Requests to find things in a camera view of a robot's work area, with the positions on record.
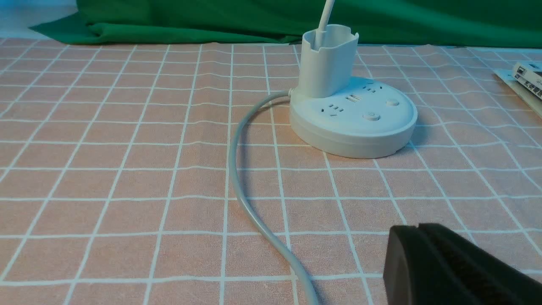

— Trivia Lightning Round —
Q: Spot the green backdrop cloth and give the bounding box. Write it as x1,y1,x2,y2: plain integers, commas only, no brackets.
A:
31,0,542,48

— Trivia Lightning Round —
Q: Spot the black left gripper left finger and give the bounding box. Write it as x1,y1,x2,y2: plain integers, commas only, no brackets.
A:
383,225,456,305

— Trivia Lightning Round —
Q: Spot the white desk lamp with sockets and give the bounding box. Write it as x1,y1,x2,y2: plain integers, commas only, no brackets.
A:
290,0,418,159

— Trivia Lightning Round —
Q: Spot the pink checkered tablecloth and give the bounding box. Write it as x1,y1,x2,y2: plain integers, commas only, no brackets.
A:
0,38,542,305

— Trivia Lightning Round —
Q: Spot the top white book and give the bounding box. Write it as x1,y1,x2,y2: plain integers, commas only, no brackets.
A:
512,61,542,99

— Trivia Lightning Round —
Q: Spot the thin bottom booklet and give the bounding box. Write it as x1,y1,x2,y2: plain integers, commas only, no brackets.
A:
493,69,542,118

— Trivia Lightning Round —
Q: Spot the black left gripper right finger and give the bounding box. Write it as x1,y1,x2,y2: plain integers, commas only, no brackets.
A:
418,223,542,305

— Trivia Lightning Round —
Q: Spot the grey lamp power cable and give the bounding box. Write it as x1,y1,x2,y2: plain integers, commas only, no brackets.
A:
228,91,319,305

